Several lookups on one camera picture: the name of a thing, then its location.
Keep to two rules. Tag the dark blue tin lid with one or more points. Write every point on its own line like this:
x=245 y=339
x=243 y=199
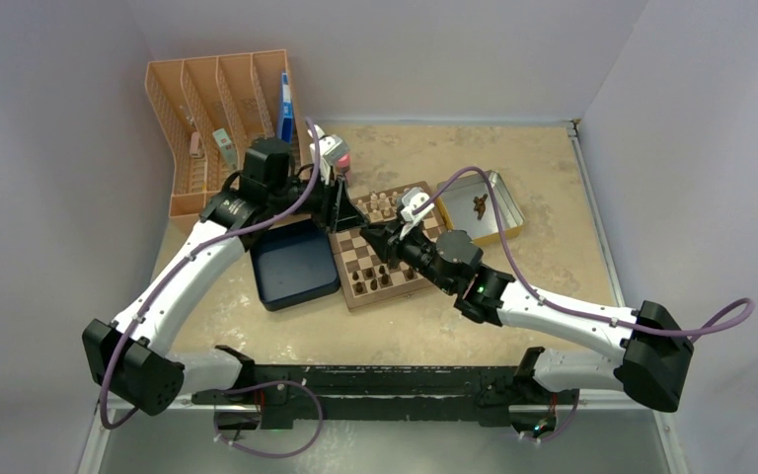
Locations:
x=294 y=264

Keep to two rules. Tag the blue folder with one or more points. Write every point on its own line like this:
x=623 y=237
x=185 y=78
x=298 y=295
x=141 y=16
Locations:
x=285 y=124

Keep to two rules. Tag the row of white chess pieces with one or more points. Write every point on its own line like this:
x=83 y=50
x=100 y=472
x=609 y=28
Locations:
x=381 y=206

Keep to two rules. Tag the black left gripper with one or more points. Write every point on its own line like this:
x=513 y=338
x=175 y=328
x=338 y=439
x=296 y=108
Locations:
x=336 y=210

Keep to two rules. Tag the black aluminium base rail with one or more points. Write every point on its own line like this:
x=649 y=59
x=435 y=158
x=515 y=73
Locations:
x=490 y=396

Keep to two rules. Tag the pink capped small bottle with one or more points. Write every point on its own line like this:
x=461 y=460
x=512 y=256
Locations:
x=344 y=165

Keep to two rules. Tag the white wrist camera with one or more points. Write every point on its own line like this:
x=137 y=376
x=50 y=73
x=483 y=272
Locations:
x=331 y=150
x=416 y=205

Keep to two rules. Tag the pink small item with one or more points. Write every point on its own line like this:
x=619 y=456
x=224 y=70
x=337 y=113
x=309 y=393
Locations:
x=195 y=146

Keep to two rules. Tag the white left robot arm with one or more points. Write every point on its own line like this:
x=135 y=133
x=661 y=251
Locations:
x=130 y=357

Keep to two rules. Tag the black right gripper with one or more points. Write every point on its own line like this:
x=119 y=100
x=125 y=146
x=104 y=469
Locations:
x=385 y=241

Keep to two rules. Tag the teal white small box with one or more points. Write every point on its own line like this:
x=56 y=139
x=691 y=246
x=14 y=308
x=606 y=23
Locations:
x=227 y=148

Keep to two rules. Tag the silver metal tin tray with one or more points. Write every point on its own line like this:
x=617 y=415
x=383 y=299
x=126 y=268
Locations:
x=456 y=207

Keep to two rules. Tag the orange plastic file organizer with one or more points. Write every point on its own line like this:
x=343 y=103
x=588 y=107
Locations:
x=193 y=98

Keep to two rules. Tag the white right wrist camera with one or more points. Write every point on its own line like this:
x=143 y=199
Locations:
x=416 y=205

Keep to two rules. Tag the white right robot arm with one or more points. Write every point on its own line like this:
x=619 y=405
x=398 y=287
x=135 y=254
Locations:
x=639 y=352

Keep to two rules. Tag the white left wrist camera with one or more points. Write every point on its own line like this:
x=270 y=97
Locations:
x=331 y=150

